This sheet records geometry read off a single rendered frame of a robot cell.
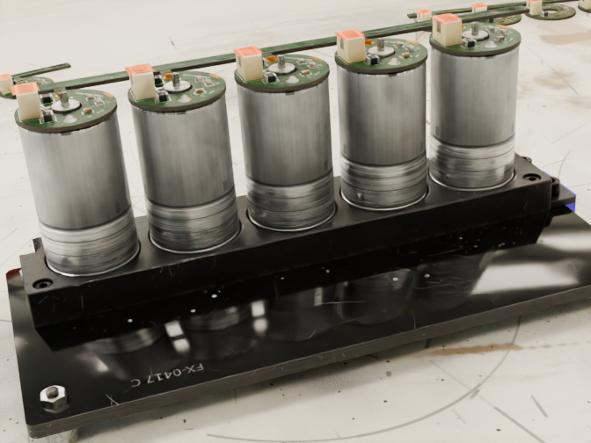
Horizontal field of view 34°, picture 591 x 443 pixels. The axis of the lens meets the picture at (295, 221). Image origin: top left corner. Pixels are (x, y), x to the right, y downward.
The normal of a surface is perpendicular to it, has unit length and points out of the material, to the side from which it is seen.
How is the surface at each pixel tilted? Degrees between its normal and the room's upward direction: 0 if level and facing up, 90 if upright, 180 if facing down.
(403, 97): 90
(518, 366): 0
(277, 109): 90
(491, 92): 90
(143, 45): 0
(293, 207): 90
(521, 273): 0
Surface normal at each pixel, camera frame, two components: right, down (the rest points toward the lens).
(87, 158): 0.52, 0.38
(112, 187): 0.83, 0.22
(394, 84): 0.19, 0.46
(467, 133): -0.24, 0.48
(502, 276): -0.06, -0.88
